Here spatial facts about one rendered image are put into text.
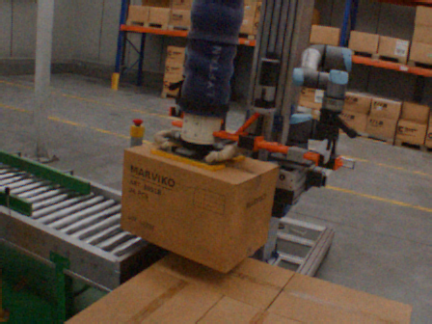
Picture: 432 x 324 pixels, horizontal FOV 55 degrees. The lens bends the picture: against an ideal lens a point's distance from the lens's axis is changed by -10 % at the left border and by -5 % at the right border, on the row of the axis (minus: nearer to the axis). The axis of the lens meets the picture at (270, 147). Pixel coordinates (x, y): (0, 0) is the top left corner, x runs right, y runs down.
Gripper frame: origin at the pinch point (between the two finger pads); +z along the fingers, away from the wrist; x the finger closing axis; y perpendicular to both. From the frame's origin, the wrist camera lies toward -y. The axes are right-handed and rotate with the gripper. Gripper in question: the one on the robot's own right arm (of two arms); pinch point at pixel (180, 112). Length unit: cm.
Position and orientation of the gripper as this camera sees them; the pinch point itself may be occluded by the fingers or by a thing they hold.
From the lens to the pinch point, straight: 237.2
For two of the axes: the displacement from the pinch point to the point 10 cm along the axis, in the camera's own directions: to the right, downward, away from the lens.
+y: 9.0, 2.4, -3.6
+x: 4.1, -1.6, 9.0
